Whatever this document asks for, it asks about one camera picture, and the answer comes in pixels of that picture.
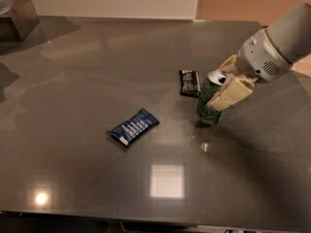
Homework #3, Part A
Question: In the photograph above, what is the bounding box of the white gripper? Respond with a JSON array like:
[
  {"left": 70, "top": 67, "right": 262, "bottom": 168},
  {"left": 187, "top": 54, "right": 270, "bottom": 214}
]
[{"left": 206, "top": 29, "right": 292, "bottom": 111}]

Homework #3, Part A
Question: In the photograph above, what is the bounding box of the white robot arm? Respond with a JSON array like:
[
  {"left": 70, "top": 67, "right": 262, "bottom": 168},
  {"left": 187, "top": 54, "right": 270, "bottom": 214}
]
[{"left": 206, "top": 2, "right": 311, "bottom": 111}]

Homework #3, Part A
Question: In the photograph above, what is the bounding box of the dark box in corner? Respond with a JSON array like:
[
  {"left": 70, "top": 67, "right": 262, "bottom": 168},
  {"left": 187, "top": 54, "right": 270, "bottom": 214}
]
[{"left": 0, "top": 0, "right": 40, "bottom": 42}]

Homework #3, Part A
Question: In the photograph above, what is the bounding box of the blue snack bar wrapper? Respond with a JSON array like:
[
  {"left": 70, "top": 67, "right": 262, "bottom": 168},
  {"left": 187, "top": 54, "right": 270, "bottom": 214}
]
[{"left": 108, "top": 109, "right": 159, "bottom": 147}]

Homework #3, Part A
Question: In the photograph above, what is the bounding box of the green soda can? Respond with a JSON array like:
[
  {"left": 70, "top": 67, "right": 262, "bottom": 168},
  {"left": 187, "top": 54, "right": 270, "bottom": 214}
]
[{"left": 195, "top": 69, "right": 230, "bottom": 126}]

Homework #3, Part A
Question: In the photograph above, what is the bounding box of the black chocolate bar wrapper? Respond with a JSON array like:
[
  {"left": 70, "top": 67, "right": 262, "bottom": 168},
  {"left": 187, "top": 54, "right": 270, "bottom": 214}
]
[{"left": 179, "top": 70, "right": 201, "bottom": 97}]

